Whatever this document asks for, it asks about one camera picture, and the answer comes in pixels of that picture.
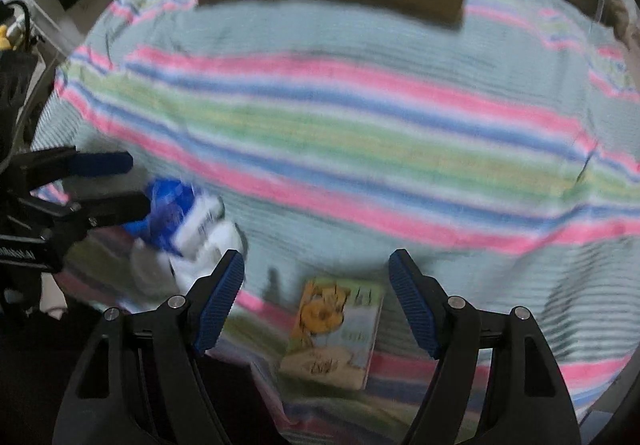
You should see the blue tissue packet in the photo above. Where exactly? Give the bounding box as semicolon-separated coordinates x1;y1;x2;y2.
124;178;224;255

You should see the white crumpled tissue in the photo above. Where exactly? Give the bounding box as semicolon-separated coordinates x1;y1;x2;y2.
129;220;244;297

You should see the striped colourful towel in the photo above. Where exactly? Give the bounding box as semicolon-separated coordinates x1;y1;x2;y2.
34;0;639;444

